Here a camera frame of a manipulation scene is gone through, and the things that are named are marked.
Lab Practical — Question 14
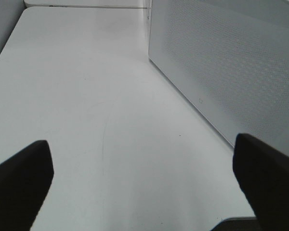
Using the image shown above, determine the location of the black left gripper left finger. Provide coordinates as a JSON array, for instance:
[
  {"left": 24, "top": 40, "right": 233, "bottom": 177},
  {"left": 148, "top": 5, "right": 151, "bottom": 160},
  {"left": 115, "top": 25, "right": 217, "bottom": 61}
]
[{"left": 0, "top": 140, "right": 54, "bottom": 231}]

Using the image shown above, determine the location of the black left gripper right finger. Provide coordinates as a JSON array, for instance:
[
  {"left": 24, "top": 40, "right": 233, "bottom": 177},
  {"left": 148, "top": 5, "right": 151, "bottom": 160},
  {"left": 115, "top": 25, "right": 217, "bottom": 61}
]
[{"left": 233, "top": 133, "right": 289, "bottom": 231}]

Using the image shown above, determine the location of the white microwave door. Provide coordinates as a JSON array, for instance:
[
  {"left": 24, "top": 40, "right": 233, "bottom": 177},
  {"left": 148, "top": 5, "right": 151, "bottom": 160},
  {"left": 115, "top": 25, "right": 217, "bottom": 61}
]
[{"left": 149, "top": 0, "right": 289, "bottom": 156}]

